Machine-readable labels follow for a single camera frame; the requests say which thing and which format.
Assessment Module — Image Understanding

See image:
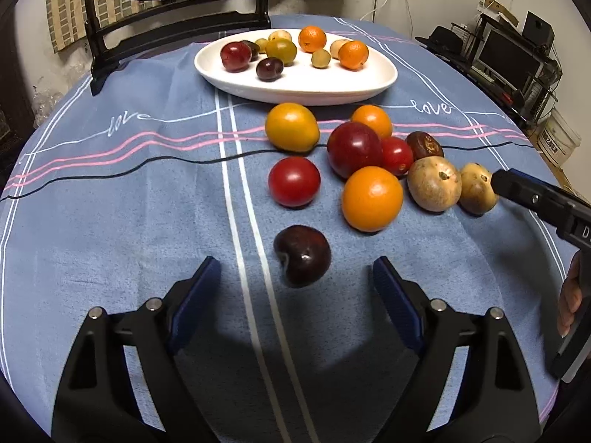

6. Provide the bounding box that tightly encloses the dark purple oblong plum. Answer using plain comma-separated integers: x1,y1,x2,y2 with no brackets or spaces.
406,131,445,161

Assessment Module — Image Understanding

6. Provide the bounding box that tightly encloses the small orange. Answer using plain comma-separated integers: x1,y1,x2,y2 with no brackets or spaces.
298,25,327,53
338,40,370,71
351,104,394,139

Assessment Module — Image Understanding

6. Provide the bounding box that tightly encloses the beige round fruit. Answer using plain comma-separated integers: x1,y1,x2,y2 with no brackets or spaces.
329,39,349,60

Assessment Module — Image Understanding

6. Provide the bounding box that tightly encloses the olive round fruit front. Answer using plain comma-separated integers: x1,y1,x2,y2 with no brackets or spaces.
311,48,332,69

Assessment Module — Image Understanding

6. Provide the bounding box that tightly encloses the yellow-green small citrus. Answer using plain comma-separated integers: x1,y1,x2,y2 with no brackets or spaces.
266,38,297,66

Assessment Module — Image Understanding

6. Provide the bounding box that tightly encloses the small beige longan fruit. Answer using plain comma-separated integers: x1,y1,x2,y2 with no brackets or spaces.
267,30,293,41

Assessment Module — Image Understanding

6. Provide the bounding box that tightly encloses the small olive longan fruit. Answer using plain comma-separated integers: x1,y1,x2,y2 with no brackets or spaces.
256,38,269,54

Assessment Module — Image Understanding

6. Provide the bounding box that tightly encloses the person's right hand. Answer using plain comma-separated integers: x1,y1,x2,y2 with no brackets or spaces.
557,251,583,338

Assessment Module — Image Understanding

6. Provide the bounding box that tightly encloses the white plastic bucket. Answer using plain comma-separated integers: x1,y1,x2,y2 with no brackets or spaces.
537,108,581,168

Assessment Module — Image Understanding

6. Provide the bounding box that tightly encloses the large tan passion fruit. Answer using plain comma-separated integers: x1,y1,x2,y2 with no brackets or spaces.
407,156,462,213

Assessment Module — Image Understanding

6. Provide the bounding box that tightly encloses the black metal shelf rack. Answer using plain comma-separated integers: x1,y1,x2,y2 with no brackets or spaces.
454,14,563,127

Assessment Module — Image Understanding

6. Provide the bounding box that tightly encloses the computer monitor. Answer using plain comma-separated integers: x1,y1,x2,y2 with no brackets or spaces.
474,26,543,91

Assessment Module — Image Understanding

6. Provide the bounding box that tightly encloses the small red cherry tomato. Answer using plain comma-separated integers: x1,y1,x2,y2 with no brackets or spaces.
381,136,415,177

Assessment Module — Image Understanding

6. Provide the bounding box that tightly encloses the black speaker box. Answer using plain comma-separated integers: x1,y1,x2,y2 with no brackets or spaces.
522,11,555,51

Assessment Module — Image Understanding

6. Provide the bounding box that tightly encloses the large orange centre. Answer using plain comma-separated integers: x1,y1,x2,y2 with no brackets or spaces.
342,166,404,233

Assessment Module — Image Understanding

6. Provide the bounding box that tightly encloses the black hat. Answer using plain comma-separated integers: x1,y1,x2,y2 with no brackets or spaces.
415,26,463,56

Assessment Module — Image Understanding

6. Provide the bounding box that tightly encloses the blue striped tablecloth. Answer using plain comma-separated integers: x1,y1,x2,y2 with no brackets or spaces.
1,43,574,442

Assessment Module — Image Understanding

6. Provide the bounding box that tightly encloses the small orange behind plum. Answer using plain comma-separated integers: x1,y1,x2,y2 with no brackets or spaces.
351,104,394,139

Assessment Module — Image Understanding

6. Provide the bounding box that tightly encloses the large yellow-orange citrus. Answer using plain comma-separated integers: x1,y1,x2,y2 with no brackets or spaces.
264,103,321,153

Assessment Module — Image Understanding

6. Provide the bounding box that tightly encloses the white oval plate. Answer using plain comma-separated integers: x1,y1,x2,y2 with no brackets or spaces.
194,29,399,106

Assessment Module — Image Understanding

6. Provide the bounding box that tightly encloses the round goldfish screen stand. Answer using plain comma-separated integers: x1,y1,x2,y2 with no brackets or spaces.
81,0,274,98

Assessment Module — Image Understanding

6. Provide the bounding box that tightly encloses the black cable on table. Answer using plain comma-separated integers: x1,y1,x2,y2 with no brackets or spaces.
0,140,535,203

